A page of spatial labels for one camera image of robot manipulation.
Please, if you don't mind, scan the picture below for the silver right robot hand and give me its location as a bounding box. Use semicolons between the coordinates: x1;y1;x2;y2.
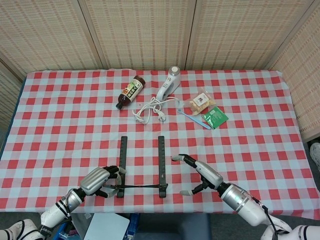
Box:
170;154;224;197

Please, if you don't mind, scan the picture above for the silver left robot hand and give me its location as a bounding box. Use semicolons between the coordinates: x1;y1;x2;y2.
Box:
79;165;127;199

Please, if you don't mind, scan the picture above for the black folding stand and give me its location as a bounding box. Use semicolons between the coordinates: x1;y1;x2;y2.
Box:
103;136;169;199

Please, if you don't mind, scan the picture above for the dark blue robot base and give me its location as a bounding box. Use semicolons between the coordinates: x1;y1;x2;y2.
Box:
134;213;211;240

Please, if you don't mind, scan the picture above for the white flat board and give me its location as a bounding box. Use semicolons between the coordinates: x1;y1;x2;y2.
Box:
83;212;131;240

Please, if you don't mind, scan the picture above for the light blue toothbrush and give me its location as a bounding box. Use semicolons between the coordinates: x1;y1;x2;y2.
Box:
177;107;211;130

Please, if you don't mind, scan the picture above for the green foil packet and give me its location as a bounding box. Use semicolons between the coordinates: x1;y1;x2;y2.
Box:
201;106;229;130

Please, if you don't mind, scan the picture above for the blue plastic crate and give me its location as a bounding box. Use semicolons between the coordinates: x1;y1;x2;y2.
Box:
53;221;76;240

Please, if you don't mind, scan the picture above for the red white checkered tablecloth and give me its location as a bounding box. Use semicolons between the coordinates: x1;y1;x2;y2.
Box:
0;69;320;221

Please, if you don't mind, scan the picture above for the clear snack bag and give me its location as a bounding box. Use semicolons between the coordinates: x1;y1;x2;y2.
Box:
184;91;216;116

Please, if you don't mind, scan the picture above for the brown tea bottle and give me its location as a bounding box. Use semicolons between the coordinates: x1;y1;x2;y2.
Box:
115;75;146;110

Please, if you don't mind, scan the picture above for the white handheld garment steamer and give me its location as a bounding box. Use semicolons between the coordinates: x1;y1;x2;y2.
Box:
156;65;181;101

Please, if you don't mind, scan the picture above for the woven bamboo folding screen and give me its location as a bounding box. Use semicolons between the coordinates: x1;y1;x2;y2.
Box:
0;0;320;143

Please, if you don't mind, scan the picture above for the white power cable with plug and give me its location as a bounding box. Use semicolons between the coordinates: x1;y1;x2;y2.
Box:
131;96;181;125

